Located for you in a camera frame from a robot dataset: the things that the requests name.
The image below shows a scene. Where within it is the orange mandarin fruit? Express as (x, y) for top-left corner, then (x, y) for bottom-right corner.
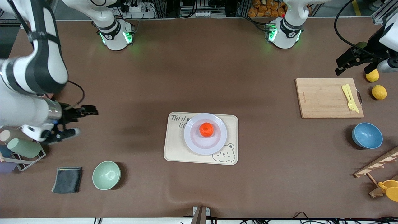
(199, 123), (214, 138)

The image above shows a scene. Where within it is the white ribbed round plate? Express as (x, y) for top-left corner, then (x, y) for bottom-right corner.
(183, 113), (228, 155)

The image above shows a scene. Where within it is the yellow lemon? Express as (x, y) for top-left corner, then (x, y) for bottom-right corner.
(365, 69), (380, 82)
(372, 85), (388, 100)

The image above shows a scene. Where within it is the yellow plastic fork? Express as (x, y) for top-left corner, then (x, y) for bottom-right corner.
(341, 85), (356, 112)

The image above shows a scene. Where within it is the bamboo cutting board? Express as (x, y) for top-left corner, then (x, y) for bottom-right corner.
(295, 78), (364, 119)

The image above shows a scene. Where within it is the mint green cup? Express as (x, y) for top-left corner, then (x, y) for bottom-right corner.
(7, 138), (42, 158)

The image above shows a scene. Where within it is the beige cup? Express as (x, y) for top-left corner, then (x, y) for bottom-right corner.
(0, 129), (23, 142)

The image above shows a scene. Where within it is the dark grey cloth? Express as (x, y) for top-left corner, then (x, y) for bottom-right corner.
(51, 167), (83, 194)

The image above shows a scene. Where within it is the light green bowl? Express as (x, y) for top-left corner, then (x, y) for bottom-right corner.
(92, 161), (121, 190)

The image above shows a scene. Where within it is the blue bowl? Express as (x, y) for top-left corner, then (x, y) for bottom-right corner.
(352, 122), (383, 150)

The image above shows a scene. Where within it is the purple cup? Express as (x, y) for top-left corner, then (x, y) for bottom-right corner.
(0, 161), (16, 174)

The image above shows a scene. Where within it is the pile of brown bread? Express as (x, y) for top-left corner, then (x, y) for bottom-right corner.
(248, 0), (288, 18)

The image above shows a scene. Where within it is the wooden dish rack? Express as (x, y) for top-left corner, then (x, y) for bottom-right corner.
(354, 146), (398, 198)

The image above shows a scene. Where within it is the yellow plastic cup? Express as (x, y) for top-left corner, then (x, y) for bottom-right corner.
(378, 180), (398, 202)

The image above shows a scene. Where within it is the cream bear print tray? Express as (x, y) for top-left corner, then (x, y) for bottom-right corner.
(164, 112), (238, 165)

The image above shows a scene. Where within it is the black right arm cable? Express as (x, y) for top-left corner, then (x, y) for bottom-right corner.
(67, 80), (85, 107)

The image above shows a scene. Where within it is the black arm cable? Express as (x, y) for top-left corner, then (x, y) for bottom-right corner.
(67, 80), (85, 107)
(334, 0), (370, 50)

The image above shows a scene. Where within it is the aluminium frame post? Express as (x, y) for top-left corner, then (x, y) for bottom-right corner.
(372, 0), (398, 25)

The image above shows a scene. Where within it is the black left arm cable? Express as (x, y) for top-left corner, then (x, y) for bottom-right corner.
(334, 0), (370, 50)

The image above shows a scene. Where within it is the grey wire cup rack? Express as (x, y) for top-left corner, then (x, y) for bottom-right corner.
(0, 124), (46, 172)

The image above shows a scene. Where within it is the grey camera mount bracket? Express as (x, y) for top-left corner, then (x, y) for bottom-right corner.
(190, 206), (211, 224)

